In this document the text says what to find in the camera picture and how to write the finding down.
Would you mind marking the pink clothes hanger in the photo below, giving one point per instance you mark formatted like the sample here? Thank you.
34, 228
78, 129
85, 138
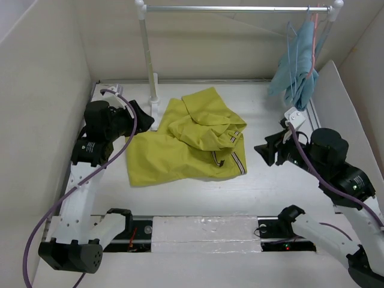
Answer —
314, 19

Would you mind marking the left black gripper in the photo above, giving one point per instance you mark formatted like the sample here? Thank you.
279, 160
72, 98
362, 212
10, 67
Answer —
144, 120

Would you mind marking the light blue hanging garment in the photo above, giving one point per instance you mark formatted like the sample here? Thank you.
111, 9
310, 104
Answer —
280, 82

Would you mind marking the white clothes rack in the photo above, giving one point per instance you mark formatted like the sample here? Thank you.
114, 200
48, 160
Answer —
332, 11

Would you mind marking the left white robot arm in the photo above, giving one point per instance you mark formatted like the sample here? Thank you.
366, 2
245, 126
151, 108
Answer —
76, 245

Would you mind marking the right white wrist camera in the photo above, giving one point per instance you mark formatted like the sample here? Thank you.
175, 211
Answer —
294, 117

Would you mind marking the yellow-green trousers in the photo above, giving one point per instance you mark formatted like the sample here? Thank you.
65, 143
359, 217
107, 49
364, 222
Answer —
198, 137

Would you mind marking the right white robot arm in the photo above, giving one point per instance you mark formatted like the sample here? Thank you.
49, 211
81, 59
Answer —
349, 189

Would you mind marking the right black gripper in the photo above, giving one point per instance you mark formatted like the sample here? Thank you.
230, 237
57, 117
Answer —
267, 150

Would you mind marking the white foam block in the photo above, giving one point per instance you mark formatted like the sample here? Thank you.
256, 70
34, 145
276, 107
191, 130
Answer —
209, 235

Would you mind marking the blue wire clothes hanger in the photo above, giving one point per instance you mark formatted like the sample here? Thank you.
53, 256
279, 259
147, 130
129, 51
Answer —
292, 57

